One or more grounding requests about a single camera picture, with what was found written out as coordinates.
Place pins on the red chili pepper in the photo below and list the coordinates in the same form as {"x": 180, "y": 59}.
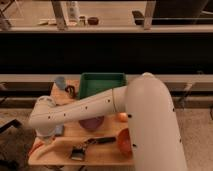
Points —
{"x": 34, "y": 147}

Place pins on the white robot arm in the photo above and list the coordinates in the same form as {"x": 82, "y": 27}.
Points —
{"x": 152, "y": 121}

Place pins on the green plastic tray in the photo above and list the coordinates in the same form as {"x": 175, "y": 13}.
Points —
{"x": 93, "y": 83}

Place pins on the yellow red apple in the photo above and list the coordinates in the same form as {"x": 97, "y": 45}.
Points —
{"x": 122, "y": 117}

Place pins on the black binder clip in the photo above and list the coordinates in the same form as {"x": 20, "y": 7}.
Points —
{"x": 71, "y": 91}

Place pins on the purple bowl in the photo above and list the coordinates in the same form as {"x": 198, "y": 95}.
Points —
{"x": 91, "y": 124}

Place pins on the wooden table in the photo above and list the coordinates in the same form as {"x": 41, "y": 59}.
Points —
{"x": 58, "y": 152}

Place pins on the orange red bowl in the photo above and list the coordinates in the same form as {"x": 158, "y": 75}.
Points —
{"x": 124, "y": 143}

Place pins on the blue sponge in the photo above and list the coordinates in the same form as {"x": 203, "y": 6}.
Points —
{"x": 59, "y": 130}

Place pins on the dark red background bowl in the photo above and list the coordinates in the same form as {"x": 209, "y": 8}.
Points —
{"x": 93, "y": 20}

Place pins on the small background jar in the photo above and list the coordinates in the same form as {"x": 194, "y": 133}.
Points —
{"x": 82, "y": 21}

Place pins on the clear background bottle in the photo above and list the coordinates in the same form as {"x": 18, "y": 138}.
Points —
{"x": 73, "y": 12}

